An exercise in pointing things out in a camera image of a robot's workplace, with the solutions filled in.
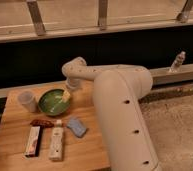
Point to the right metal railing post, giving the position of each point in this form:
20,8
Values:
183,16

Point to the blue sponge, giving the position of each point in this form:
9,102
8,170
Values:
77,127

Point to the dark red snack bar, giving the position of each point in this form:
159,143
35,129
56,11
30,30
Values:
42,123

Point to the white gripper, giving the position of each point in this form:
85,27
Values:
72,84

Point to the middle metal railing post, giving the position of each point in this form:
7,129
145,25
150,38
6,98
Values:
102,14

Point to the metal railing post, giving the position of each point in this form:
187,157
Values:
183,16
102,14
36,17

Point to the white and red box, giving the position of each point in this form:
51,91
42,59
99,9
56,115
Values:
33,143

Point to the translucent plastic cup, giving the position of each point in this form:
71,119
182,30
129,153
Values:
28,101

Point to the white remote control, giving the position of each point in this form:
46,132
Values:
55,150

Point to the left metal railing post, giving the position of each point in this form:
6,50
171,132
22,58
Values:
36,17

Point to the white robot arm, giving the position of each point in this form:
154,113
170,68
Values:
117,90

